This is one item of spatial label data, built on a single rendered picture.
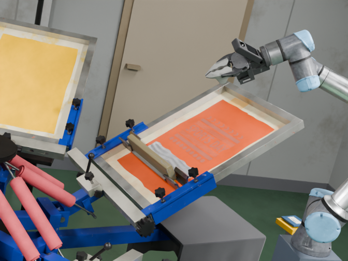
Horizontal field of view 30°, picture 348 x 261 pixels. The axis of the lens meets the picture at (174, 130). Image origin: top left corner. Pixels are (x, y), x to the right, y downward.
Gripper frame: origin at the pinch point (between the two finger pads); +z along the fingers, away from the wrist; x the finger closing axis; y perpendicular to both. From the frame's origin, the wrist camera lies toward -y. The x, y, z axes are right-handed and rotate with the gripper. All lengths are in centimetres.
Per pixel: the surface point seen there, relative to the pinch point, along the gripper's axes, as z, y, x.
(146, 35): 43, 222, 258
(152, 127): 35, 76, 47
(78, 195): 68, 52, 8
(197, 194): 22, 59, -6
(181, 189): 27, 56, -4
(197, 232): 31, 96, -2
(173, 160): 28, 69, 20
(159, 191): 34, 48, -6
